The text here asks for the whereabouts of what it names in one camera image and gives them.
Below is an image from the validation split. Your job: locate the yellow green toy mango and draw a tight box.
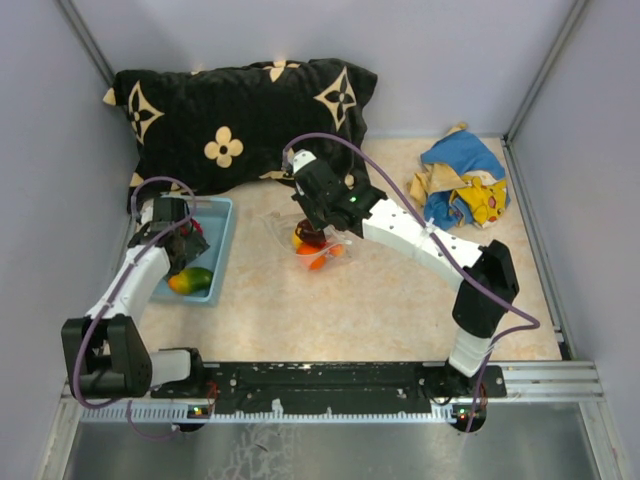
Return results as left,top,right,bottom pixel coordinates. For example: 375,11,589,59
167,267,213,295

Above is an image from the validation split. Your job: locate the dark purple toy fruit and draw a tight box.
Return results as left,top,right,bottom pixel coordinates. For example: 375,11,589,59
294,219,327,248

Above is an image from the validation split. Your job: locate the light blue plastic basket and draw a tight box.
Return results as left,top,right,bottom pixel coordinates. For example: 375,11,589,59
120,196,236,308

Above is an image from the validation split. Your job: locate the clear polka dot zip bag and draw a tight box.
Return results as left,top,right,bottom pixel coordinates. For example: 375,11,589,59
263,211,351,272

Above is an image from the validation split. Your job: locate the yellow toy pepper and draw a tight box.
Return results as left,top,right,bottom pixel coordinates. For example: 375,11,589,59
291,232,303,250

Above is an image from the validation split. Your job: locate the orange toy fruit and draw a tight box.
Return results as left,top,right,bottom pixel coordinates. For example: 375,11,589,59
296,243,323,260

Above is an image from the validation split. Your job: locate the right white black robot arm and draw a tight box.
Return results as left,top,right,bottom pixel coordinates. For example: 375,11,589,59
290,151,519,396

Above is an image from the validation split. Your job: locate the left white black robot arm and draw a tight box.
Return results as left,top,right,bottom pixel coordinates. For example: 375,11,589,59
61,197,208,409

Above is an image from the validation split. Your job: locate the black floral plush pillow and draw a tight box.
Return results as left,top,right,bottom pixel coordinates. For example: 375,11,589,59
103,58,378,203

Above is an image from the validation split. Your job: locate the blue yellow cartoon cloth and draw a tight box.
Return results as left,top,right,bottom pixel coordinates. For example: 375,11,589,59
407,122,510,230

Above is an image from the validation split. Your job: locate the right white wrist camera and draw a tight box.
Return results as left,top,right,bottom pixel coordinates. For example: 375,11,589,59
289,150,317,176

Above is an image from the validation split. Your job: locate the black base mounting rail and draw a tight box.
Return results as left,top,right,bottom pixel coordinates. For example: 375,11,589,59
151,362,477,415

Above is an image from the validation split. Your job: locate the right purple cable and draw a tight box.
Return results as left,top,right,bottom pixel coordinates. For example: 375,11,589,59
282,132,541,434

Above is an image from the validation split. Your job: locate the aluminium frame rail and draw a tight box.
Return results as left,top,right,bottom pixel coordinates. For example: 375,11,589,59
66,360,604,430

